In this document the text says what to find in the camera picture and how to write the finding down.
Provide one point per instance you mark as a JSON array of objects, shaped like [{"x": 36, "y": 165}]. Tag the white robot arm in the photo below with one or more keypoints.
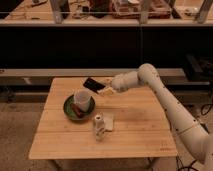
[{"x": 197, "y": 141}]

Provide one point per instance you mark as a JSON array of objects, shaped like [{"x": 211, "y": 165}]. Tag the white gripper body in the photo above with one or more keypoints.
[{"x": 118, "y": 83}]

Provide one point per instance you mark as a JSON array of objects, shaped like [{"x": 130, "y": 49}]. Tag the wooden shelf with clutter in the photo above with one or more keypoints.
[{"x": 112, "y": 13}]

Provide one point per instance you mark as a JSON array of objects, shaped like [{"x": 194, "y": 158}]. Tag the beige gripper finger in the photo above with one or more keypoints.
[
  {"x": 106, "y": 91},
  {"x": 108, "y": 80}
]

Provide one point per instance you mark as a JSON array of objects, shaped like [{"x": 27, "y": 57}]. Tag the black box on right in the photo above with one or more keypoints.
[{"x": 198, "y": 68}]

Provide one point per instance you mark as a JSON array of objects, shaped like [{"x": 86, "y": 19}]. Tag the small white bottle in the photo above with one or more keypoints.
[{"x": 99, "y": 127}]

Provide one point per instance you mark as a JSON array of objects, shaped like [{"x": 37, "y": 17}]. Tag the wooden table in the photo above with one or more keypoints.
[{"x": 140, "y": 127}]

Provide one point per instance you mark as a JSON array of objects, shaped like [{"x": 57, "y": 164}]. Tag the green round plate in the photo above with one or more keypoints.
[{"x": 70, "y": 113}]

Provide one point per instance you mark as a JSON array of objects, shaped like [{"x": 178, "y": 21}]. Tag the brown object on plate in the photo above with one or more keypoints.
[{"x": 77, "y": 111}]

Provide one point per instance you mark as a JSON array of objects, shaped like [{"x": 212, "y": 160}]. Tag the white folded cloth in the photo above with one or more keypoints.
[{"x": 109, "y": 121}]

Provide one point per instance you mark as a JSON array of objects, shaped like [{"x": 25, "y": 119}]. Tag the white ceramic cup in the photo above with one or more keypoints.
[{"x": 82, "y": 99}]

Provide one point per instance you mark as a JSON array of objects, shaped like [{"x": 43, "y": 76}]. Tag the black rectangular eraser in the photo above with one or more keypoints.
[{"x": 93, "y": 85}]

